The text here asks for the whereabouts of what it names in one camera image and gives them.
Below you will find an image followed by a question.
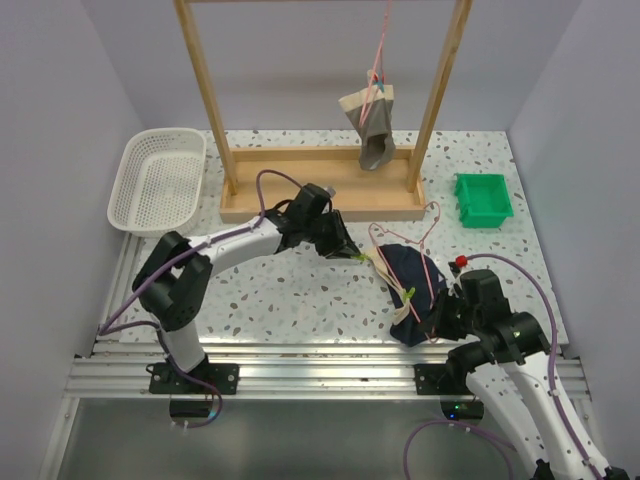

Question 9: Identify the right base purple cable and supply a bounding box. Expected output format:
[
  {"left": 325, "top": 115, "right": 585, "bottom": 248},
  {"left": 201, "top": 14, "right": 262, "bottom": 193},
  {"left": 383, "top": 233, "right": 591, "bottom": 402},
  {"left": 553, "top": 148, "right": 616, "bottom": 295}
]
[{"left": 403, "top": 418, "right": 516, "bottom": 480}]

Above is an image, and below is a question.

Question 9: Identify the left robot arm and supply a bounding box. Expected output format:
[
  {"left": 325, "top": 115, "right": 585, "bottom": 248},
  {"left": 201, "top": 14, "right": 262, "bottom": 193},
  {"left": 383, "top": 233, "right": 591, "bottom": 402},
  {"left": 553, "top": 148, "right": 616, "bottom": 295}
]
[{"left": 133, "top": 183, "right": 360, "bottom": 393}]

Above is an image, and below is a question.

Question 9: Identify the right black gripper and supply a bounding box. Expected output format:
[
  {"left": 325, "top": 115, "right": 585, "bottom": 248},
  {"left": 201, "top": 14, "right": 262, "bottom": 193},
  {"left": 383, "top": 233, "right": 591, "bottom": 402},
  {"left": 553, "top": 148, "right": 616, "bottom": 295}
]
[{"left": 418, "top": 286, "right": 482, "bottom": 340}]

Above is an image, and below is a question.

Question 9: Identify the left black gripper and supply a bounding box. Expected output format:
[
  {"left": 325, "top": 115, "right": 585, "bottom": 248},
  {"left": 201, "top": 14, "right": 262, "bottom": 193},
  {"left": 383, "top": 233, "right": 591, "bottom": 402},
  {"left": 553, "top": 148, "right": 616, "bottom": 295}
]
[{"left": 303, "top": 209, "right": 359, "bottom": 259}]

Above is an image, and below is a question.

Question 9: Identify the pink hanger on rack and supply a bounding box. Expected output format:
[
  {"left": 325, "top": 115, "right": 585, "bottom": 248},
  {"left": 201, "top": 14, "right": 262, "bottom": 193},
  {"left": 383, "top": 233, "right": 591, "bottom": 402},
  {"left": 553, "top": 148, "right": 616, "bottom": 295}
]
[{"left": 359, "top": 0, "right": 393, "bottom": 127}]

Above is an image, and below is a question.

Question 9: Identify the wooden clothes rack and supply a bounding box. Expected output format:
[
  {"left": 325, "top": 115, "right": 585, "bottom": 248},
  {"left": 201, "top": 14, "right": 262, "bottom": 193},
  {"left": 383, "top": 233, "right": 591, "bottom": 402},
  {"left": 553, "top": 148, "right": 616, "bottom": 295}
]
[{"left": 174, "top": 1, "right": 472, "bottom": 223}]

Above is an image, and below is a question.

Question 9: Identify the navy blue underwear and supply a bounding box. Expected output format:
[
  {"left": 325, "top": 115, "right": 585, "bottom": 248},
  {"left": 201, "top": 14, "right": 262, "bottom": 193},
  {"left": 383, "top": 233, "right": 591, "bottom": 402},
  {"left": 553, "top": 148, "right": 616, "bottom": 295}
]
[{"left": 367, "top": 244, "right": 447, "bottom": 347}]

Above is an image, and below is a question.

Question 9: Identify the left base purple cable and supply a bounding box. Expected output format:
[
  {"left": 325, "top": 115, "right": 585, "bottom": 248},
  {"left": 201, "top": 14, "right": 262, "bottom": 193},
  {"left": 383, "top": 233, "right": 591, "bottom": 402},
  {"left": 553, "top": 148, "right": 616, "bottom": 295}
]
[{"left": 144, "top": 344, "right": 224, "bottom": 432}]

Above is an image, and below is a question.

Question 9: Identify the white plastic basket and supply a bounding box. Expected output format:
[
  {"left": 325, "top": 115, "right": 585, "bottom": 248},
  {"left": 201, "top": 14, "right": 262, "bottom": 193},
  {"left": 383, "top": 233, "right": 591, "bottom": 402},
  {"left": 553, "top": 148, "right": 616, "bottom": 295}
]
[{"left": 107, "top": 128, "right": 207, "bottom": 238}]

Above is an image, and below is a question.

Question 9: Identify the aluminium rail base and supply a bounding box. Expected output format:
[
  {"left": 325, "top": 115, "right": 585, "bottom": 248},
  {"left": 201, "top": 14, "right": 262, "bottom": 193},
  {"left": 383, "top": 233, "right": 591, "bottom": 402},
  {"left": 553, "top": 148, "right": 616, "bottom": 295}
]
[{"left": 64, "top": 234, "right": 596, "bottom": 401}]

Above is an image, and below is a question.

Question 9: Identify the pink wire hanger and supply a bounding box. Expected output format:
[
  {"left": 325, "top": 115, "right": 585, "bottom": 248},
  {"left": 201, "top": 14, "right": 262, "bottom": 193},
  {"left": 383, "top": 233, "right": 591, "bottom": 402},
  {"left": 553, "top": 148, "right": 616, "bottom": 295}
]
[{"left": 364, "top": 201, "right": 447, "bottom": 347}]

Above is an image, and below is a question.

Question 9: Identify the grey beige underwear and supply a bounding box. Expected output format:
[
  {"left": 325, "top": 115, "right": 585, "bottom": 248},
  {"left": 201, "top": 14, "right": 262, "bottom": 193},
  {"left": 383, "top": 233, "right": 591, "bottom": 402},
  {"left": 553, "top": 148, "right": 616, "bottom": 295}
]
[{"left": 339, "top": 84, "right": 396, "bottom": 171}]

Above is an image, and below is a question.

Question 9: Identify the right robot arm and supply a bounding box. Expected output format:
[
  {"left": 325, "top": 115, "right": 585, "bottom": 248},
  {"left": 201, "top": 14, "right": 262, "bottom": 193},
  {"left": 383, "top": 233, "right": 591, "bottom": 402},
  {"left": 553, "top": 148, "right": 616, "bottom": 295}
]
[{"left": 414, "top": 269, "right": 628, "bottom": 479}]

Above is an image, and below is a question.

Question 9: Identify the green clothespin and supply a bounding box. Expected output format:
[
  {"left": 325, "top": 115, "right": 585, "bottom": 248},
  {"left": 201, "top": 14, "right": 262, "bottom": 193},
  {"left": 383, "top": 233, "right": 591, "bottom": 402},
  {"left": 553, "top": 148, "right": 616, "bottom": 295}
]
[
  {"left": 401, "top": 287, "right": 415, "bottom": 304},
  {"left": 353, "top": 253, "right": 371, "bottom": 263}
]

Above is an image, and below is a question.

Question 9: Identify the blue clothespin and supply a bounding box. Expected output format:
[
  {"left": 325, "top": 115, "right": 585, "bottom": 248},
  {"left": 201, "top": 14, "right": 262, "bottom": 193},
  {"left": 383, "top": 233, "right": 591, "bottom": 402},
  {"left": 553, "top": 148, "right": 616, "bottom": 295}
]
[{"left": 372, "top": 74, "right": 385, "bottom": 92}]

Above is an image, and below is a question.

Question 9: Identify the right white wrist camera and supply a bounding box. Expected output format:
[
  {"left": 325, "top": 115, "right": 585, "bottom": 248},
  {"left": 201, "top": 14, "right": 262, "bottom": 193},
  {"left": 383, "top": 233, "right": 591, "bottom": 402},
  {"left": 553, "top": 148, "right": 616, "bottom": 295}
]
[{"left": 448, "top": 255, "right": 470, "bottom": 297}]

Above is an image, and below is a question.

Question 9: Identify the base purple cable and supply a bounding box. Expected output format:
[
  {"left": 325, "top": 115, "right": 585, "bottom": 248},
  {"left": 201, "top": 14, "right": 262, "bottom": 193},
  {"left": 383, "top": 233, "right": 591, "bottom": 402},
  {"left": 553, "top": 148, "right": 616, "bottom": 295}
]
[
  {"left": 144, "top": 344, "right": 224, "bottom": 432},
  {"left": 403, "top": 418, "right": 516, "bottom": 480}
]

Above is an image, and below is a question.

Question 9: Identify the green plastic bin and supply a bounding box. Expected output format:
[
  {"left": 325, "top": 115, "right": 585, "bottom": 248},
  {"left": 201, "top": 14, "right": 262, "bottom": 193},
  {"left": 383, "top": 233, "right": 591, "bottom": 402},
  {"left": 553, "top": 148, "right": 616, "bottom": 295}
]
[{"left": 454, "top": 174, "right": 514, "bottom": 229}]

